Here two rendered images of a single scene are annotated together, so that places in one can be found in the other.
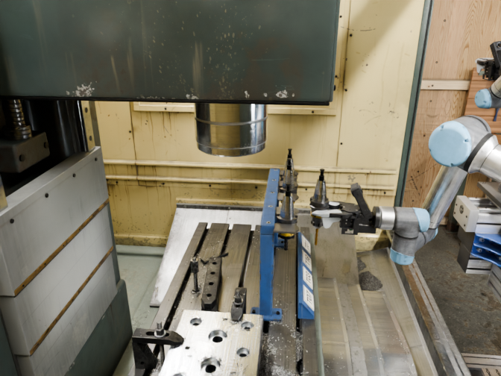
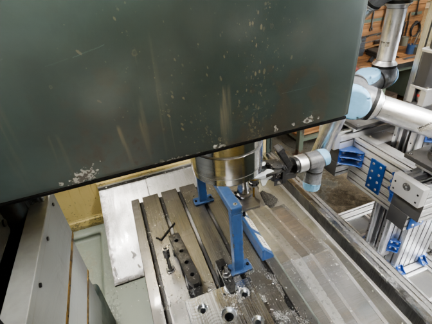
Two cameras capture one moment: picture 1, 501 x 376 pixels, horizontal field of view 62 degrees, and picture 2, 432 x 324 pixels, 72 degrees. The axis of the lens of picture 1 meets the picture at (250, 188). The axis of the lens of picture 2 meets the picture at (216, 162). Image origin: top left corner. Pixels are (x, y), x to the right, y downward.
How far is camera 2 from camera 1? 0.49 m
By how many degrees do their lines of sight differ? 23
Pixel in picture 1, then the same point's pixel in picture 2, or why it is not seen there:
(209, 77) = (238, 121)
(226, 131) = (241, 162)
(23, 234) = not seen: outside the picture
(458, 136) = (362, 96)
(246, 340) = (253, 307)
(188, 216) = (112, 195)
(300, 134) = not seen: hidden behind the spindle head
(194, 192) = not seen: hidden behind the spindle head
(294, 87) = (320, 110)
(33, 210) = (38, 313)
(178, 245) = (116, 223)
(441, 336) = (344, 229)
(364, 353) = (305, 262)
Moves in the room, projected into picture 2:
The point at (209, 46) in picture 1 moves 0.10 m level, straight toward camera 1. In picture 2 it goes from (238, 89) to (284, 109)
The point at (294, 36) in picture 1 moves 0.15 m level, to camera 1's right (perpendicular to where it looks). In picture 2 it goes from (324, 60) to (391, 44)
